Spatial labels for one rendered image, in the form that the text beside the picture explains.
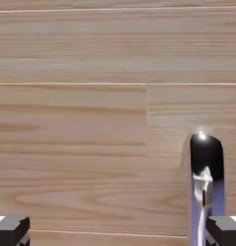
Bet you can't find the light wood cabinet door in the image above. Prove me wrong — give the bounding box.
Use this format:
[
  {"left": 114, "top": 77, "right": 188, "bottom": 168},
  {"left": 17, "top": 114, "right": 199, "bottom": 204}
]
[{"left": 0, "top": 0, "right": 236, "bottom": 246}]

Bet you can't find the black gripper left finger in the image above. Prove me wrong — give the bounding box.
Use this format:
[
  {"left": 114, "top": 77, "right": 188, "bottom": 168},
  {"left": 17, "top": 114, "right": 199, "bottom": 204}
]
[{"left": 0, "top": 216, "right": 31, "bottom": 246}]

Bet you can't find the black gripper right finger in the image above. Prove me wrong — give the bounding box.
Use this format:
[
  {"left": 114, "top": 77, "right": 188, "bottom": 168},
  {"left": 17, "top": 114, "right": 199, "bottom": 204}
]
[{"left": 205, "top": 215, "right": 236, "bottom": 246}]

